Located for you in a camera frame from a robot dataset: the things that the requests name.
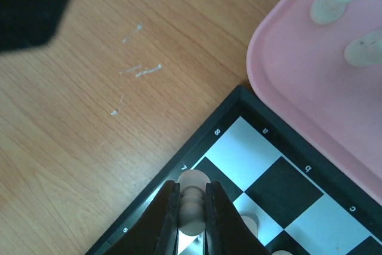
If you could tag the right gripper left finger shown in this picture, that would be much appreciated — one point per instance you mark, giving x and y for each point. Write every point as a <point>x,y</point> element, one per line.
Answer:
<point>156,231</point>

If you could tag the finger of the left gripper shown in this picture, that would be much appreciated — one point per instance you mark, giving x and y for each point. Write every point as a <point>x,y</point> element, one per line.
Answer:
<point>27,24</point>

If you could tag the black and white chessboard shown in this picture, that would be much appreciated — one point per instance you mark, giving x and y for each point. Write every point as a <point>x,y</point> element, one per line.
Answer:
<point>303,203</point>

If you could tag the white pawn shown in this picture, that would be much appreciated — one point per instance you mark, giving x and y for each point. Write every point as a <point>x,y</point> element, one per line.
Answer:
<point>191,215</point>
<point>281,252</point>
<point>251,225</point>

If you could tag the pink plastic tray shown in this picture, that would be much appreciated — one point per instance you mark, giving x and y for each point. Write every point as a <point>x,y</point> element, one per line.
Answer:
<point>297,68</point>

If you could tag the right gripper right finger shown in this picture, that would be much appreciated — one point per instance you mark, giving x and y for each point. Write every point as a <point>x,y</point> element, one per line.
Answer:
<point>225,231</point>

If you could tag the white knight left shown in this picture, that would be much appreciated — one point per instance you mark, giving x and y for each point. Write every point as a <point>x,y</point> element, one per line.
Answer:
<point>364,51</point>

